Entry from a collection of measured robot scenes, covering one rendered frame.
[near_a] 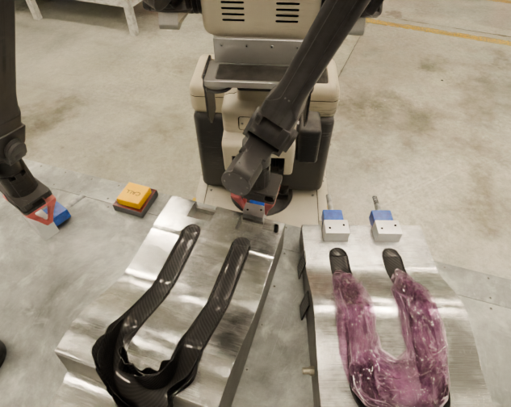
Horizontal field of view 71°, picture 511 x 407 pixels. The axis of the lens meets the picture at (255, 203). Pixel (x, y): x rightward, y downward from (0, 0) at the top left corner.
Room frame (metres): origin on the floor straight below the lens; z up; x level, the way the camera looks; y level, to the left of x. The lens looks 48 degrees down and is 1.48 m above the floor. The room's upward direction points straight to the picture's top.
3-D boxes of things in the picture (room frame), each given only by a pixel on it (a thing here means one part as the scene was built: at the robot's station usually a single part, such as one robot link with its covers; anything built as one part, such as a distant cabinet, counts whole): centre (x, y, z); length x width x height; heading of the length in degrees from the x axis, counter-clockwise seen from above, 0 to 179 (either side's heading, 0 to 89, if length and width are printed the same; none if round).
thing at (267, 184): (0.54, 0.00, 0.96); 0.10 x 0.07 x 0.07; 74
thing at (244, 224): (0.46, 0.01, 0.87); 0.05 x 0.05 x 0.04; 72
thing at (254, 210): (0.58, -0.01, 0.83); 0.13 x 0.05 x 0.05; 164
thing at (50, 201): (0.51, 0.47, 0.89); 0.07 x 0.07 x 0.09; 53
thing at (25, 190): (0.52, 0.48, 0.96); 0.10 x 0.07 x 0.07; 53
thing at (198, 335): (0.28, 0.12, 0.92); 0.35 x 0.16 x 0.09; 162
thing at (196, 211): (0.50, 0.11, 0.87); 0.05 x 0.05 x 0.04; 72
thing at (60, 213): (0.55, 0.46, 0.83); 0.13 x 0.05 x 0.05; 143
